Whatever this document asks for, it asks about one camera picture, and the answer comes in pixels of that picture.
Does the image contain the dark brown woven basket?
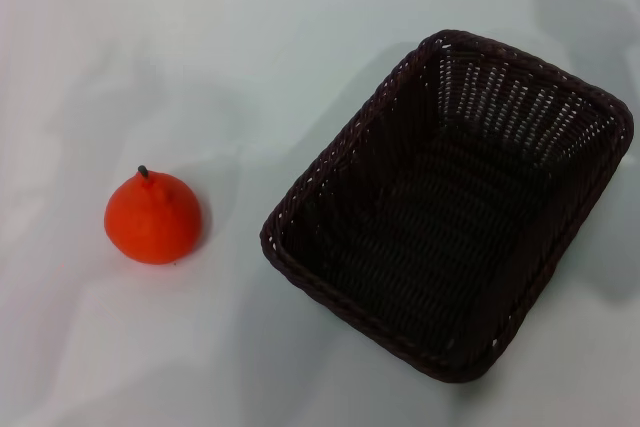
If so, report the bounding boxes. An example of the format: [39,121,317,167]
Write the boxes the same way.
[259,28,635,386]

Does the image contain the orange toy fruit with stem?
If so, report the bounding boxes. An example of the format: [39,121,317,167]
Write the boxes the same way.
[103,164,204,266]

